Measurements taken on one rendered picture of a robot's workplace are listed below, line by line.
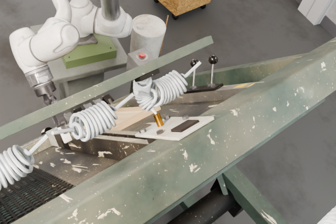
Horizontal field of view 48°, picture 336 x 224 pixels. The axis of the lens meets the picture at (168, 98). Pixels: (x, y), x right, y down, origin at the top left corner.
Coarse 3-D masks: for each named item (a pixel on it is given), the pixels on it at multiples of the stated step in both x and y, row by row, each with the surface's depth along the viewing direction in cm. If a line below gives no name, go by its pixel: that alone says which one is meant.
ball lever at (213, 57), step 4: (212, 56) 141; (216, 56) 142; (208, 60) 143; (212, 60) 141; (216, 60) 142; (212, 64) 142; (212, 68) 142; (212, 72) 142; (212, 76) 142; (212, 80) 142; (208, 84) 142; (212, 84) 141
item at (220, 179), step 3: (219, 177) 192; (222, 177) 193; (219, 180) 192; (222, 180) 192; (219, 183) 193; (222, 183) 193; (222, 186) 193; (225, 186) 194; (222, 189) 194; (225, 189) 193; (222, 192) 194; (225, 192) 194
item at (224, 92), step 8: (224, 88) 134; (232, 88) 129; (240, 88) 126; (184, 96) 155; (192, 96) 150; (200, 96) 146; (208, 96) 142; (216, 96) 138; (224, 96) 134; (136, 104) 194
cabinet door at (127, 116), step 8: (120, 112) 183; (128, 112) 175; (136, 112) 168; (144, 112) 159; (152, 112) 161; (120, 120) 164; (128, 120) 156; (136, 120) 156; (112, 128) 152; (120, 128) 152
